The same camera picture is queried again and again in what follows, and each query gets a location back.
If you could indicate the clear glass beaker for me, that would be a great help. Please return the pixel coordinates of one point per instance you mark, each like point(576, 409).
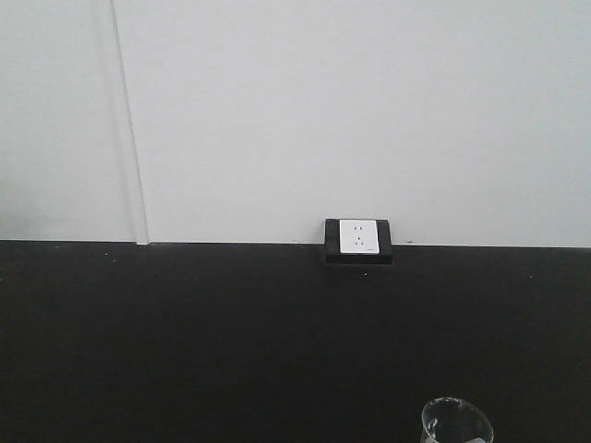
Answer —
point(449, 419)

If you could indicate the white wall power socket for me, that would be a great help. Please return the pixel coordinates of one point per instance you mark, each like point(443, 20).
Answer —
point(358, 242)

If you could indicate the white wall cable duct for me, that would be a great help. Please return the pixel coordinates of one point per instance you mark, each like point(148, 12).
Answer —
point(130, 157)

